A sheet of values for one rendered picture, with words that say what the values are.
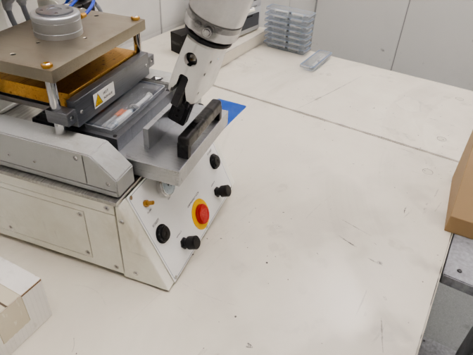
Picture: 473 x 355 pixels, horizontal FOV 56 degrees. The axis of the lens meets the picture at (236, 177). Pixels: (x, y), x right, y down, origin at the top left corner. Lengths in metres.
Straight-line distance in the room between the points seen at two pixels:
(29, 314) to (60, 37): 0.44
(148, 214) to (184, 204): 0.10
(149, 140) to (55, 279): 0.31
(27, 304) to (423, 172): 0.92
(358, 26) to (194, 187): 2.48
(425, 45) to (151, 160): 2.59
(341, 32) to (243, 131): 2.11
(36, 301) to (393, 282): 0.61
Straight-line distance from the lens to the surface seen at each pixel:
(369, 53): 3.23
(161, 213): 0.79
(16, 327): 0.76
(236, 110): 1.33
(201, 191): 0.90
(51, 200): 0.80
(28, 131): 0.78
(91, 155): 0.70
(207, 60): 0.66
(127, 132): 0.76
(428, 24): 3.11
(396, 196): 1.09
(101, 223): 0.76
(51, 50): 0.77
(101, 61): 0.85
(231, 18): 0.64
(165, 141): 0.77
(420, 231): 1.01
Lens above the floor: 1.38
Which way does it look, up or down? 37 degrees down
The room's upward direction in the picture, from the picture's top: 3 degrees clockwise
